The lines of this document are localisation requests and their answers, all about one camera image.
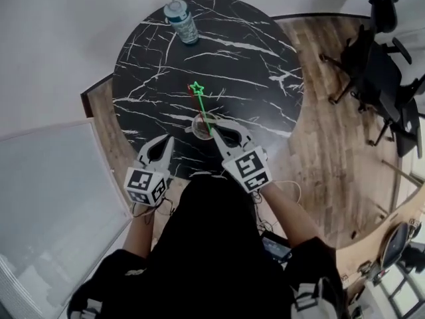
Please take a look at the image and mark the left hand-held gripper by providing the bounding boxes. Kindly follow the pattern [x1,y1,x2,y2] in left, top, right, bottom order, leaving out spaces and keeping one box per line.
[124,134,176,209]

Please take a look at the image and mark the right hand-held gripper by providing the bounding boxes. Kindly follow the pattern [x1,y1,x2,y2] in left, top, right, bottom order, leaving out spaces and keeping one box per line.
[211,121,274,195]

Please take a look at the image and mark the clear glass cup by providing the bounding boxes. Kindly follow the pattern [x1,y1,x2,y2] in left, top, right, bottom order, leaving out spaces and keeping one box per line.
[184,112,220,142]

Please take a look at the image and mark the green star stick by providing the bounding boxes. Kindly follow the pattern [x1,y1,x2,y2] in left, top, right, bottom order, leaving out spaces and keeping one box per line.
[189,81,211,136]

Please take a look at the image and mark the person's right forearm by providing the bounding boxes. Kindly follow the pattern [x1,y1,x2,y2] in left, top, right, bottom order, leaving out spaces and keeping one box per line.
[254,181,325,249]

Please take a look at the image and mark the person's left forearm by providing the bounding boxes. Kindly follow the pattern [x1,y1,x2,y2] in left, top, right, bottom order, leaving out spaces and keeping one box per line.
[123,200,174,259]

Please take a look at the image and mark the person's black clothing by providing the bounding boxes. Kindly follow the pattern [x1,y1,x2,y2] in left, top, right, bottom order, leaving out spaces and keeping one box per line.
[67,173,350,319]

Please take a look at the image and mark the black device with screen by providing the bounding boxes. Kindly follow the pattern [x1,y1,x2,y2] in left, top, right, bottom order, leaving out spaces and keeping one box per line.
[261,230,294,263]

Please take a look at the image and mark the white frosted board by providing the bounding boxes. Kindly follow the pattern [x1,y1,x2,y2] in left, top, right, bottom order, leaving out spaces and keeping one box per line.
[0,118,134,319]

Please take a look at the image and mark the clear plastic water bottle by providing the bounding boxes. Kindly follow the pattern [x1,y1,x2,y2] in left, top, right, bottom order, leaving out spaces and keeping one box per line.
[163,0,200,47]

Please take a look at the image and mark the black office chair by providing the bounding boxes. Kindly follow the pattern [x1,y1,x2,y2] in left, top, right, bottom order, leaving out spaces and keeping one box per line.
[319,0,425,161]

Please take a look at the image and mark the curved wooden desk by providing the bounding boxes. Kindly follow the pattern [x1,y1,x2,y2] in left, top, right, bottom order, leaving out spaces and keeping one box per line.
[333,191,425,319]

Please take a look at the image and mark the black chair with grey back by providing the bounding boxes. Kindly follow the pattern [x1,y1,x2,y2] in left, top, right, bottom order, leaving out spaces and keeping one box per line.
[380,222,425,280]

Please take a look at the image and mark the dark thin cables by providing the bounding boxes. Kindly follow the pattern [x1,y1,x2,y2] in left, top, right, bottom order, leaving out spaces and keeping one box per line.
[131,193,177,218]

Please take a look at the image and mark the white thin cable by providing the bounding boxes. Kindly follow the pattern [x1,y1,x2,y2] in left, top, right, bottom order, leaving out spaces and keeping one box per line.
[255,179,302,232]

